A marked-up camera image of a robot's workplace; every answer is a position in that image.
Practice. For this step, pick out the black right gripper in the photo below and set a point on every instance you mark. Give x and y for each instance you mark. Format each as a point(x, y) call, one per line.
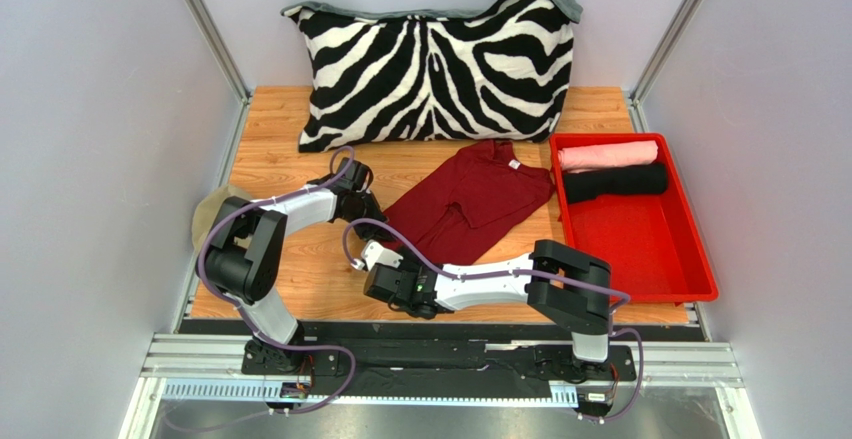
point(380, 282)

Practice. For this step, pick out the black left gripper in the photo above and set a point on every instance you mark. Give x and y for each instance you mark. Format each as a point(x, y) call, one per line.
point(371, 232)

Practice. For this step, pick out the dark red t shirt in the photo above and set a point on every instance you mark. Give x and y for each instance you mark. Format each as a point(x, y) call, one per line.
point(470, 202)

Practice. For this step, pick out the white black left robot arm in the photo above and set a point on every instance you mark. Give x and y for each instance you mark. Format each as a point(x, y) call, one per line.
point(239, 259)

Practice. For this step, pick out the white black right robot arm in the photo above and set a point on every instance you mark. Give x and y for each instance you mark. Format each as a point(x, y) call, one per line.
point(567, 286)

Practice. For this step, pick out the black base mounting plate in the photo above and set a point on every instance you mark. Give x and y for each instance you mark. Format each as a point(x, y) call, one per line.
point(436, 368)

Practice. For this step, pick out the beige baseball cap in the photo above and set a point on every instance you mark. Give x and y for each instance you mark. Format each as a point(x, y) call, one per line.
point(206, 212)

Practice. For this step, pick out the zebra print pillow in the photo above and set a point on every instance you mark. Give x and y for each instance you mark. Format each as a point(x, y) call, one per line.
point(421, 75)

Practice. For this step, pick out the rolled black t shirt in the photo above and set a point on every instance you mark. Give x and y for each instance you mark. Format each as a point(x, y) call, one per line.
point(650, 179)

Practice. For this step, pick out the rolled pink t shirt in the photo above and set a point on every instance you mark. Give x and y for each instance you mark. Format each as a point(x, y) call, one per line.
point(605, 156)

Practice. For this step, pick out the red plastic tray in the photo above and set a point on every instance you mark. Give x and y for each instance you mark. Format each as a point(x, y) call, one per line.
point(650, 241)

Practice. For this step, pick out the aluminium frame rail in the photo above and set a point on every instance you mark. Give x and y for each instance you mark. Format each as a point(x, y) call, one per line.
point(209, 367)

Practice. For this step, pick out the left aluminium corner post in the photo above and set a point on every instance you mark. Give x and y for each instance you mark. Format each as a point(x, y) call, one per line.
point(220, 51)

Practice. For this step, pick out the aluminium corner post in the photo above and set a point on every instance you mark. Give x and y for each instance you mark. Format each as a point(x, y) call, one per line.
point(677, 26)
point(220, 51)

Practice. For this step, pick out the right aluminium corner post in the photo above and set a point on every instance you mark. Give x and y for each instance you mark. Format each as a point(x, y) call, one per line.
point(677, 26)

